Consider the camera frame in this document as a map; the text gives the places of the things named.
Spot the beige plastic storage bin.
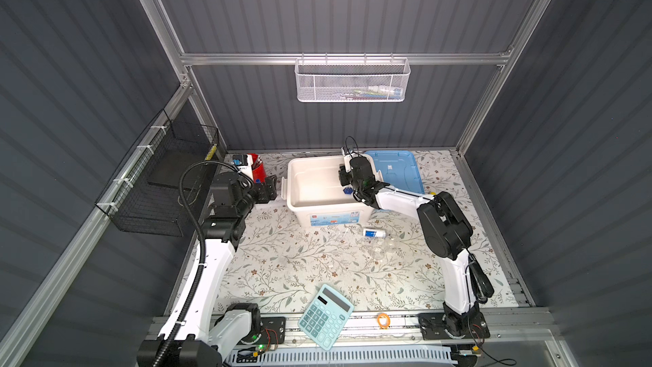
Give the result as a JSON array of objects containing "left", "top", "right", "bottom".
[{"left": 282, "top": 156, "right": 374, "bottom": 228}]

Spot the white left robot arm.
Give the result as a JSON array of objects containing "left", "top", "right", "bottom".
[{"left": 137, "top": 155, "right": 277, "bottom": 366}]

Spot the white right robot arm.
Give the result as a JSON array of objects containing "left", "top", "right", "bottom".
[{"left": 338, "top": 155, "right": 494, "bottom": 338}]

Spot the red ribbed plastic cup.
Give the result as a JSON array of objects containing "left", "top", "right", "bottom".
[{"left": 248, "top": 154, "right": 267, "bottom": 184}]

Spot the blue plastic bin lid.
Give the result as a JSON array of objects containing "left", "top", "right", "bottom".
[{"left": 366, "top": 150, "right": 424, "bottom": 195}]

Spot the white blue labelled bottle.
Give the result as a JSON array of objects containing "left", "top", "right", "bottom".
[{"left": 363, "top": 228, "right": 387, "bottom": 239}]

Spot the teal desk calculator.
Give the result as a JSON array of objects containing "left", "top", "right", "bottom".
[{"left": 298, "top": 284, "right": 354, "bottom": 351}]

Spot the black stapler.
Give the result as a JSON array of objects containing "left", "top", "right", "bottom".
[{"left": 468, "top": 253, "right": 495, "bottom": 304}]

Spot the black wire wall basket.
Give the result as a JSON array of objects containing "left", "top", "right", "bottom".
[{"left": 96, "top": 112, "right": 220, "bottom": 237}]

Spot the white wire mesh basket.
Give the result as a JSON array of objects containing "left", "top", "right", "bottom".
[{"left": 294, "top": 56, "right": 411, "bottom": 103}]

